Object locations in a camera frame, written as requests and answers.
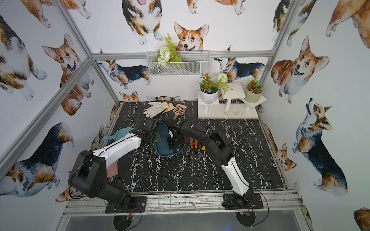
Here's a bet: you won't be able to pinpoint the teal storage tray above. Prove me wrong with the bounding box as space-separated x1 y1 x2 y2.
155 120 183 157

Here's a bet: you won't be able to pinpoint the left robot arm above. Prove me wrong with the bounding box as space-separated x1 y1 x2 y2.
68 118 158 211

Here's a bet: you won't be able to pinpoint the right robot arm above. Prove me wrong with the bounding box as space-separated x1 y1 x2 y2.
165 118 254 209

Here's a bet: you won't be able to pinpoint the white work glove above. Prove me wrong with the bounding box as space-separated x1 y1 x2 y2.
143 102 169 118

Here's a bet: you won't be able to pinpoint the brown litter scoop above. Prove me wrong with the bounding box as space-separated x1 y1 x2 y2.
173 104 187 120

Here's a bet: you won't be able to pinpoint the blue dustpan scoop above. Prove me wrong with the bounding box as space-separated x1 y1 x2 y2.
102 128 134 141

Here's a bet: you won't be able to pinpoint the yellow sponge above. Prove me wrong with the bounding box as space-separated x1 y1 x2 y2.
163 103 175 113

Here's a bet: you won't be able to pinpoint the pink brush scoop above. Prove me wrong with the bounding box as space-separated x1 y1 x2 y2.
107 161 119 178

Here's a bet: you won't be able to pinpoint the white pot red flowers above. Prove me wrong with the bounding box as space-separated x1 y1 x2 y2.
199 73 220 105

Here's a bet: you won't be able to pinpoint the white stepped plant stand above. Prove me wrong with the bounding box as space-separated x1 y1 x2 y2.
198 82 267 119

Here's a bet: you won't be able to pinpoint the green fern white flowers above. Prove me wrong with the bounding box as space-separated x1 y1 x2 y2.
155 34 182 67

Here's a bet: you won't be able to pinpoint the green pot red flowers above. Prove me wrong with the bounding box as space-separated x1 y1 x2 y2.
246 80 263 103

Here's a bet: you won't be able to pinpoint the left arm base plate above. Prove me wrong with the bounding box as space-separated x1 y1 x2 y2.
105 196 147 214

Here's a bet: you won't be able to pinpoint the white wire wall basket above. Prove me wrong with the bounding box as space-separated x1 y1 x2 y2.
145 51 211 77

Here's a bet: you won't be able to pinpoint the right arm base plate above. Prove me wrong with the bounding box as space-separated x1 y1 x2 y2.
222 193 264 210

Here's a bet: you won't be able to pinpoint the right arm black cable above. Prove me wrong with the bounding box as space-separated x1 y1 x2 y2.
236 161 270 227

